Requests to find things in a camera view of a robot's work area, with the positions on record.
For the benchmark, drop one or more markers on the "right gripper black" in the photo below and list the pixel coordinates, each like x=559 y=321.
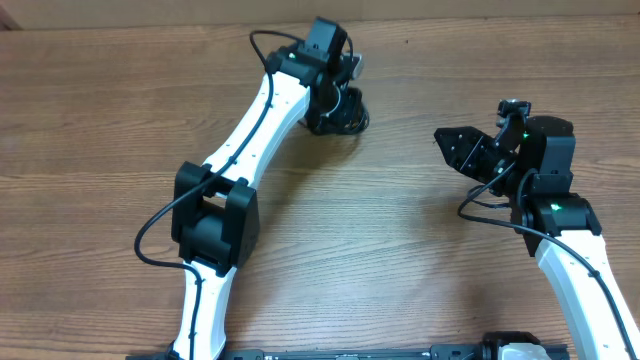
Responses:
x=462 y=148

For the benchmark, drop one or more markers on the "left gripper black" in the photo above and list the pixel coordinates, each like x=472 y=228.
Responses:
x=351 y=95

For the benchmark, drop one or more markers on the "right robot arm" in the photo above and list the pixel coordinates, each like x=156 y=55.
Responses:
x=529 y=162

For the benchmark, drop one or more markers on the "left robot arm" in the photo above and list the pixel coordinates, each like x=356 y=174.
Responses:
x=215 y=218

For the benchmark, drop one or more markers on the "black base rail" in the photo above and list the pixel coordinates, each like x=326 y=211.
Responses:
x=494 y=345

